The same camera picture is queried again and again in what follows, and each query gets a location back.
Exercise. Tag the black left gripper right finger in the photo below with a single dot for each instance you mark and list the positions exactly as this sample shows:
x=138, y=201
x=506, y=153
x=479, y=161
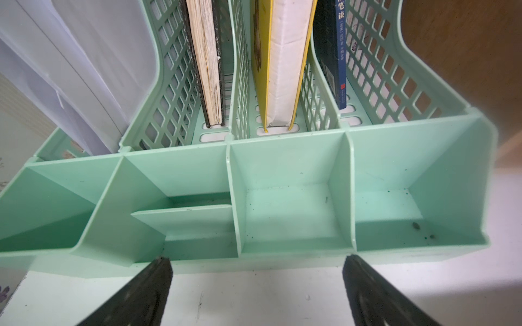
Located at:
x=375, y=301

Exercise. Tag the wooden three-tier shelf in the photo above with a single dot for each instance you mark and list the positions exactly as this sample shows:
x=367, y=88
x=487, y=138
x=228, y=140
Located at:
x=475, y=46

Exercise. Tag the white paper sheets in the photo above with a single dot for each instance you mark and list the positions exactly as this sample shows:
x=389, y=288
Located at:
x=87, y=65

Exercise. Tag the dark blue booklet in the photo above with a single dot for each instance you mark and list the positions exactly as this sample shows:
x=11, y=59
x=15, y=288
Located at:
x=329, y=34

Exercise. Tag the green plastic file organizer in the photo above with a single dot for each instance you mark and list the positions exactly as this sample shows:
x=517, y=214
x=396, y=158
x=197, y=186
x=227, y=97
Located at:
x=402, y=178

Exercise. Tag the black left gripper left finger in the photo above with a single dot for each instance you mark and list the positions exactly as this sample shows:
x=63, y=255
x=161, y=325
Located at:
x=141, y=301

